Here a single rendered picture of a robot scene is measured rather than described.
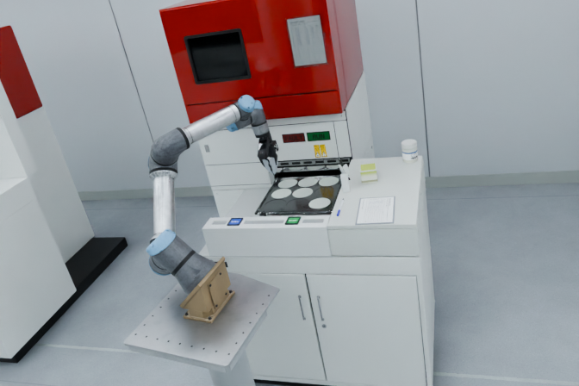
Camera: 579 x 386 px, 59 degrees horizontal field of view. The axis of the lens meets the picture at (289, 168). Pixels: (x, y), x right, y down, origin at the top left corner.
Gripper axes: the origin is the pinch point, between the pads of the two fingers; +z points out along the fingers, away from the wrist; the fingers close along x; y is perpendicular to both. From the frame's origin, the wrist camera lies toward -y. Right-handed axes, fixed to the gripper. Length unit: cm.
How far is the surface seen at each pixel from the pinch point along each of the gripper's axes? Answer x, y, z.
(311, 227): -27, -41, 11
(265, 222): -5.9, -36.2, 8.6
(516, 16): -130, 168, -20
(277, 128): -0.6, 20.2, -15.8
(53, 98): 263, 168, -50
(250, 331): -11, -84, 26
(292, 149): -5.1, 21.0, -3.2
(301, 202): -13.2, -9.6, 13.6
